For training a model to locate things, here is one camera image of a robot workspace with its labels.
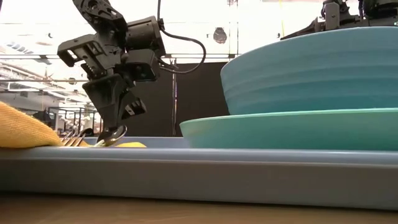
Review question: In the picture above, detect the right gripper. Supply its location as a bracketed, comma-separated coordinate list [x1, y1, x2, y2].
[280, 0, 365, 40]

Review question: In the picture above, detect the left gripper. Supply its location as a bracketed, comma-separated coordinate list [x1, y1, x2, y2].
[57, 16, 167, 131]

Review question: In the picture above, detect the spoon with orange handle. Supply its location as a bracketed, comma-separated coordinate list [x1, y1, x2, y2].
[94, 124, 128, 147]

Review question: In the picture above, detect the blue bowl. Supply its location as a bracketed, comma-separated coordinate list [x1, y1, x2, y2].
[220, 26, 398, 116]

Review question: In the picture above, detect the fork with orange handle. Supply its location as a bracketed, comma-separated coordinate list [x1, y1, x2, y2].
[60, 127, 95, 147]

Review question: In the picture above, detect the yellow cutlery organizer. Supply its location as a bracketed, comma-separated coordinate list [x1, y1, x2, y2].
[0, 100, 147, 149]

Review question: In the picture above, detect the teal plate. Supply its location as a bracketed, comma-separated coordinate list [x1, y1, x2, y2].
[179, 107, 398, 152]

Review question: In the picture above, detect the blue plastic tray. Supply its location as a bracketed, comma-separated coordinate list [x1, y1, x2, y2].
[0, 136, 398, 212]

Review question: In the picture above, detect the black curtain partition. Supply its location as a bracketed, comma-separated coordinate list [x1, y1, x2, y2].
[123, 61, 231, 138]

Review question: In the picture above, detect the long ceiling light bar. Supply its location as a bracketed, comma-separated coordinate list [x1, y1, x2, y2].
[0, 53, 242, 60]

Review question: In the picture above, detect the distant black workstation frame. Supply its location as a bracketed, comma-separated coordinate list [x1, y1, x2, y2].
[46, 107, 103, 135]

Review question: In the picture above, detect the black ceiling camera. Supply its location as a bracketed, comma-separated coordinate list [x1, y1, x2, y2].
[212, 27, 228, 45]

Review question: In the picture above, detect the black left camera cable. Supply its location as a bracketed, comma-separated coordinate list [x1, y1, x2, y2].
[157, 0, 207, 75]

